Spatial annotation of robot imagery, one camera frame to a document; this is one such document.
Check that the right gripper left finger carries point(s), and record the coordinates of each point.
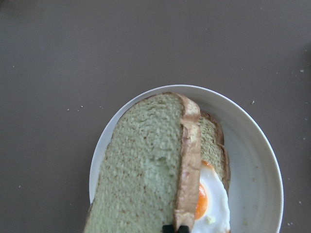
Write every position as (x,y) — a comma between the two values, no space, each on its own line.
(167,229)

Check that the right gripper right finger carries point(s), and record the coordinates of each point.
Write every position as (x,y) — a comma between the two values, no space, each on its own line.
(183,229)

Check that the bread slice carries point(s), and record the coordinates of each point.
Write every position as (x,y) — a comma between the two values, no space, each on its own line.
(149,176)
(213,148)

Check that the fried egg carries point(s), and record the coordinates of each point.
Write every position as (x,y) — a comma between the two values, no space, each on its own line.
(212,214)

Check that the white plate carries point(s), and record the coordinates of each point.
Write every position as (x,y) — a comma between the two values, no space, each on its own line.
(256,197)

